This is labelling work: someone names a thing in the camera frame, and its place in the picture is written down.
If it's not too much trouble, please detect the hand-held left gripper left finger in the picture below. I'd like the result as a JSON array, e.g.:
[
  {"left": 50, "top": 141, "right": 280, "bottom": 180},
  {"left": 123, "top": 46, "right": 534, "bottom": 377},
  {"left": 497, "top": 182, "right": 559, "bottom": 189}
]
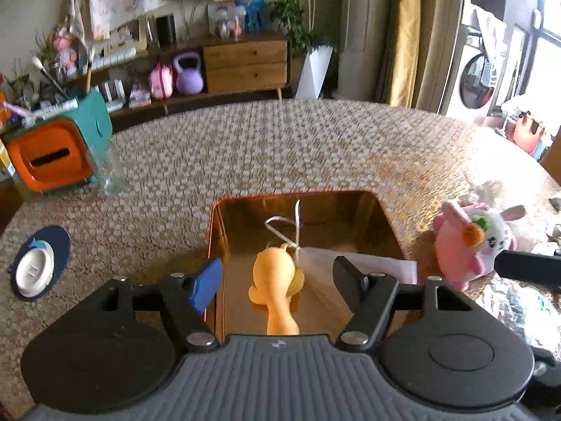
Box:
[{"left": 102, "top": 257, "right": 224, "bottom": 354}]

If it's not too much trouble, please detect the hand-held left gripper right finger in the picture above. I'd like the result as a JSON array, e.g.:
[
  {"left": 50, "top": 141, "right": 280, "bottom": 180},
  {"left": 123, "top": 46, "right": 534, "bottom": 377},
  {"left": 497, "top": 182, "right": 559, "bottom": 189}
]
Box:
[{"left": 332, "top": 255, "right": 476, "bottom": 346}]

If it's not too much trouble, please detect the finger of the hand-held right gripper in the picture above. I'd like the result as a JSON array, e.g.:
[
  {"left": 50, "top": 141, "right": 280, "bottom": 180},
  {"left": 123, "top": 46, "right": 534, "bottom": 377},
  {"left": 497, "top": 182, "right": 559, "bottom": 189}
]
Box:
[{"left": 494, "top": 249, "right": 561, "bottom": 280}]

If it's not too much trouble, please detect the pink rabbit plush toy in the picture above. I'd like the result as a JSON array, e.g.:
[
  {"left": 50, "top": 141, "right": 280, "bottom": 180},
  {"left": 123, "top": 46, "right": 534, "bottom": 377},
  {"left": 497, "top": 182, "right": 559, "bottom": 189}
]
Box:
[{"left": 433, "top": 199, "right": 527, "bottom": 291}]

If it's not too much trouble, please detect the orange rubber duck toy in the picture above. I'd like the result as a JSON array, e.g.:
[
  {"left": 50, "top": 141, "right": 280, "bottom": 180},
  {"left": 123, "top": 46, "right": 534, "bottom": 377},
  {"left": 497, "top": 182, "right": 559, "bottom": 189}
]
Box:
[{"left": 248, "top": 242, "right": 306, "bottom": 336}]

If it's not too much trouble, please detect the red tin box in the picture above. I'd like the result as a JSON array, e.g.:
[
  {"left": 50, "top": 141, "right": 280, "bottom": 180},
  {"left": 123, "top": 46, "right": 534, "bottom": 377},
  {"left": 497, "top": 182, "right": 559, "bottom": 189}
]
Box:
[{"left": 205, "top": 189, "right": 418, "bottom": 338}]

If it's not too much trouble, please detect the translucent white pouch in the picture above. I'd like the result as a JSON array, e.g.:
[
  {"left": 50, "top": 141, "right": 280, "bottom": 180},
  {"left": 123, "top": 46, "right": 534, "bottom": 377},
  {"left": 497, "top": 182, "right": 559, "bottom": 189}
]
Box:
[{"left": 296, "top": 246, "right": 418, "bottom": 285}]

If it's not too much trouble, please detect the silver foil bag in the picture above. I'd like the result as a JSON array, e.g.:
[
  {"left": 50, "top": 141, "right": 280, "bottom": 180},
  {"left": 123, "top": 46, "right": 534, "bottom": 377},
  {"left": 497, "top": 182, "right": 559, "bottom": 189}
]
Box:
[{"left": 475, "top": 278, "right": 561, "bottom": 352}]

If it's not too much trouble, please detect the grey plush toy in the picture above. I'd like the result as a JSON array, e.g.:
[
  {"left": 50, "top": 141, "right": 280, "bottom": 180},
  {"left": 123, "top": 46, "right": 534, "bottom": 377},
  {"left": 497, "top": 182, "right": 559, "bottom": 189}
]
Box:
[{"left": 465, "top": 180, "right": 505, "bottom": 207}]

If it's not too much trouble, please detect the clear drinking glass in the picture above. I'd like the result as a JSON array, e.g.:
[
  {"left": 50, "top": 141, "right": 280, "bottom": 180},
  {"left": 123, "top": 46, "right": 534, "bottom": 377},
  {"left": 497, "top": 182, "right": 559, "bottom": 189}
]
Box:
[{"left": 90, "top": 138, "right": 130, "bottom": 196}]

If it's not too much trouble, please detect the navy blue coaster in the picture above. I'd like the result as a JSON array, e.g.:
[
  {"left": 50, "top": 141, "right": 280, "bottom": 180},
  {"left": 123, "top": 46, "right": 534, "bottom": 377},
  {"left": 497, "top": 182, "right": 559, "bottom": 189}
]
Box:
[{"left": 6, "top": 225, "right": 72, "bottom": 302}]

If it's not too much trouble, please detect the white round lid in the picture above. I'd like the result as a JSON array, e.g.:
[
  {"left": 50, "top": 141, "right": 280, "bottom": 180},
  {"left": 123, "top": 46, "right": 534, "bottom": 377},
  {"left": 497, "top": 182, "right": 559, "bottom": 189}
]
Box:
[{"left": 14, "top": 246, "right": 55, "bottom": 296}]

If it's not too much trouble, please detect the white washing machine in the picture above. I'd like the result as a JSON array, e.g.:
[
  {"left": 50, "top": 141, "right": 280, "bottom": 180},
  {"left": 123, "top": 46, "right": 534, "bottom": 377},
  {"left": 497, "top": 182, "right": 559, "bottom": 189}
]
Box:
[{"left": 440, "top": 26, "right": 505, "bottom": 119}]

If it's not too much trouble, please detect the teal and orange tissue box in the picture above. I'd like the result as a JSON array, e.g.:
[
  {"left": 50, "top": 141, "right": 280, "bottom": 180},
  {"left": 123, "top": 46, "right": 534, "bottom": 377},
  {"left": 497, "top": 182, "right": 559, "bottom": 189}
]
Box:
[{"left": 6, "top": 88, "right": 114, "bottom": 196}]

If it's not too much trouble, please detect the stack of colourful booklets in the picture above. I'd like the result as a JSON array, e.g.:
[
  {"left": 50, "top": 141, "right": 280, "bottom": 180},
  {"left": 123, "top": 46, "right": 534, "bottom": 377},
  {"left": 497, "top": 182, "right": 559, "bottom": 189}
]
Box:
[{"left": 128, "top": 82, "right": 152, "bottom": 109}]

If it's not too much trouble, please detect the pink toy backpack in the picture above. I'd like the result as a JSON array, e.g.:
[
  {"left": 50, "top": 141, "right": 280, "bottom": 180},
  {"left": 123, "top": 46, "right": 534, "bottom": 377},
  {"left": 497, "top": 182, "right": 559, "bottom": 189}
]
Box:
[{"left": 149, "top": 62, "right": 175, "bottom": 99}]

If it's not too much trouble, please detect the purple kettlebell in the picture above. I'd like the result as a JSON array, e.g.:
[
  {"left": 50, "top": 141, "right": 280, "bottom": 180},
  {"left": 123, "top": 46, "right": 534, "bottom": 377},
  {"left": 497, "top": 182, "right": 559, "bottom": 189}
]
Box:
[{"left": 172, "top": 52, "right": 205, "bottom": 95}]

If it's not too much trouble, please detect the white planter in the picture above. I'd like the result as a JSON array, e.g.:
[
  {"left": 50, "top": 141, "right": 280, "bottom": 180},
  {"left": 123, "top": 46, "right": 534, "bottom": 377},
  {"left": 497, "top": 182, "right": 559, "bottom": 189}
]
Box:
[{"left": 295, "top": 44, "right": 334, "bottom": 101}]

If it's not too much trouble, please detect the white file rack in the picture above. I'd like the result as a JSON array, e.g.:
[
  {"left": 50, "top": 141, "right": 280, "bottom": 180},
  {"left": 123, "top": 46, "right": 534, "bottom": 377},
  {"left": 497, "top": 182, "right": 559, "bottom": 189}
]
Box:
[{"left": 99, "top": 80, "right": 128, "bottom": 112}]

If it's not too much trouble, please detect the wooden sideboard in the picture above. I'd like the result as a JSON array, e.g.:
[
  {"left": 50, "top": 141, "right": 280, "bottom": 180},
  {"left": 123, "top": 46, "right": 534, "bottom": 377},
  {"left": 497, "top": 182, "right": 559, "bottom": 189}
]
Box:
[{"left": 70, "top": 33, "right": 292, "bottom": 132}]

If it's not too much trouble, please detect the white tube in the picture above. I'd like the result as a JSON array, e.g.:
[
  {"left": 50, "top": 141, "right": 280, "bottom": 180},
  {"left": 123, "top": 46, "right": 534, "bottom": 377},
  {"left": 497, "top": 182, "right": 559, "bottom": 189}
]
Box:
[{"left": 26, "top": 99, "right": 80, "bottom": 119}]

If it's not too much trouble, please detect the white keyboard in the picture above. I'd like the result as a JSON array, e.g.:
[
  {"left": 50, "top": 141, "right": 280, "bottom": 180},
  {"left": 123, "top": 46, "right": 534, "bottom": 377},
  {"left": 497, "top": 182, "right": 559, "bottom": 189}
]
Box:
[{"left": 85, "top": 48, "right": 137, "bottom": 70}]

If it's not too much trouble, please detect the yellow curtain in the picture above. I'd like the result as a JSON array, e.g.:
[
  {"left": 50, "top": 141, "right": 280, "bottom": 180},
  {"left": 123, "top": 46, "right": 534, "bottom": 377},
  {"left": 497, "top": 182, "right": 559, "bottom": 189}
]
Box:
[{"left": 388, "top": 0, "right": 467, "bottom": 110}]

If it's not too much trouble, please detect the black speaker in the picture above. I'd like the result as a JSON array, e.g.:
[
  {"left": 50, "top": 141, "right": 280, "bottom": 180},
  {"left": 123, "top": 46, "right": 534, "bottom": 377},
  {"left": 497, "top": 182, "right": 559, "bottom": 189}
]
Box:
[{"left": 156, "top": 14, "right": 177, "bottom": 47}]

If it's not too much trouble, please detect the green houseplant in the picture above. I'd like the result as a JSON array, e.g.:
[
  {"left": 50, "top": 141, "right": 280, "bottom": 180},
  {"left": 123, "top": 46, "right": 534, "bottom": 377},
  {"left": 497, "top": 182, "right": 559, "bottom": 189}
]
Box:
[{"left": 254, "top": 0, "right": 334, "bottom": 53}]

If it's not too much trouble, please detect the white-tipped brush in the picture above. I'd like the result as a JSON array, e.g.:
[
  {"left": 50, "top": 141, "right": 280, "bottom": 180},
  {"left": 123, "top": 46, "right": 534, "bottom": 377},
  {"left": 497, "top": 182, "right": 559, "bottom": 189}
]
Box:
[{"left": 32, "top": 56, "right": 71, "bottom": 101}]

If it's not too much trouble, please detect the framed picture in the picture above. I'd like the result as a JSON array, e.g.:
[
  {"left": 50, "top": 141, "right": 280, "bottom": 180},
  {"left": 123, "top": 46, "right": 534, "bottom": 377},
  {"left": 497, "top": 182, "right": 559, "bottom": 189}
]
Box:
[{"left": 207, "top": 2, "right": 246, "bottom": 38}]

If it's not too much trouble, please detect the pink doll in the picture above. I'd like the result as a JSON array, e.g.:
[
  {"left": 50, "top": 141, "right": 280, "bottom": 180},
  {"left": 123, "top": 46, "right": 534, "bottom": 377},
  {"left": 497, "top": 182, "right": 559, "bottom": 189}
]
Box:
[{"left": 52, "top": 26, "right": 80, "bottom": 77}]

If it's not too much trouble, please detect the blue toy figure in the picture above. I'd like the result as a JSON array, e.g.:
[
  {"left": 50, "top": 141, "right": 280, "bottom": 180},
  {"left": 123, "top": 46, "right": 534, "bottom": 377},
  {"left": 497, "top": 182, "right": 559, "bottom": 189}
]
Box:
[{"left": 239, "top": 0, "right": 269, "bottom": 31}]

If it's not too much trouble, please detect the white cord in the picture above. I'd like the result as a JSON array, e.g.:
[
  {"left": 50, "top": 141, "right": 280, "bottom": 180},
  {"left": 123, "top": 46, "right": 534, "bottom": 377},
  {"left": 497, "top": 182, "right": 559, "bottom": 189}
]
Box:
[{"left": 264, "top": 199, "right": 303, "bottom": 250}]

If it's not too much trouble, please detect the photo frame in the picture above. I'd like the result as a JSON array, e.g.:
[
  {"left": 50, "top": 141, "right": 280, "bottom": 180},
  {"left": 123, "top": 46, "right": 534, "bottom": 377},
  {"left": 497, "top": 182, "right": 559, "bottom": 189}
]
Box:
[{"left": 105, "top": 16, "right": 149, "bottom": 51}]

